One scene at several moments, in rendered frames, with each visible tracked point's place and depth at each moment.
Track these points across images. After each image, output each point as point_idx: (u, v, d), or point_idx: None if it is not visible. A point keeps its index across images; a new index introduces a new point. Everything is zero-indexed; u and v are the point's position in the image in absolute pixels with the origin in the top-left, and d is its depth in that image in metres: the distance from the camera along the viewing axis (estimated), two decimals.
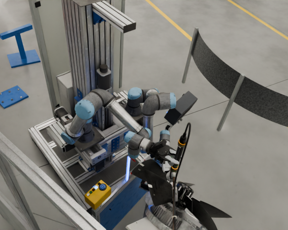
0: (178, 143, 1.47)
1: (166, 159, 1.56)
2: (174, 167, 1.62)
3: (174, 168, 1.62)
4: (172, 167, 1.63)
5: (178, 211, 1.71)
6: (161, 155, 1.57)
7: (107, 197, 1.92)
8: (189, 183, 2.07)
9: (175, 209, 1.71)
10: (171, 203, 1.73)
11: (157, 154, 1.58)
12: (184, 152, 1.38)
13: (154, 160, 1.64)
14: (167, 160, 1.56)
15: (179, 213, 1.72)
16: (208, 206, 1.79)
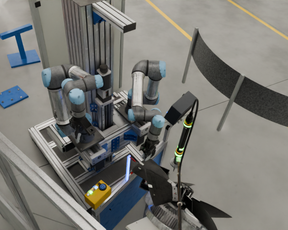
0: (184, 124, 1.36)
1: (76, 136, 1.56)
2: (179, 152, 1.51)
3: (179, 153, 1.51)
4: (176, 151, 1.52)
5: None
6: (78, 130, 1.54)
7: (107, 197, 1.92)
8: (189, 183, 2.07)
9: (175, 209, 1.71)
10: (171, 203, 1.73)
11: (77, 128, 1.53)
12: (191, 132, 1.27)
13: (69, 120, 1.56)
14: (76, 137, 1.56)
15: None
16: (208, 206, 1.79)
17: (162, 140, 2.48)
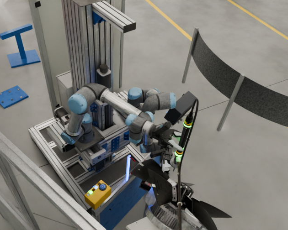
0: (184, 124, 1.36)
1: (169, 143, 1.44)
2: (179, 152, 1.51)
3: (179, 153, 1.51)
4: (176, 151, 1.52)
5: (168, 203, 1.73)
6: (164, 138, 1.46)
7: (107, 197, 1.92)
8: (225, 214, 1.78)
9: None
10: None
11: (161, 137, 1.47)
12: (191, 132, 1.27)
13: (157, 144, 1.52)
14: (169, 144, 1.44)
15: None
16: (198, 206, 1.59)
17: None
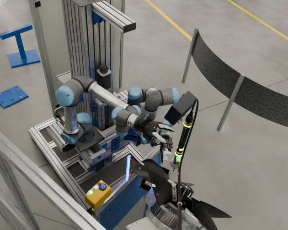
0: None
1: (152, 135, 1.46)
2: (179, 152, 1.51)
3: (179, 153, 1.51)
4: (176, 151, 1.52)
5: (168, 203, 1.73)
6: (148, 131, 1.49)
7: (107, 197, 1.92)
8: (225, 214, 1.78)
9: None
10: None
11: (146, 129, 1.49)
12: (191, 132, 1.27)
13: (143, 137, 1.55)
14: (153, 136, 1.46)
15: None
16: (198, 206, 1.59)
17: None
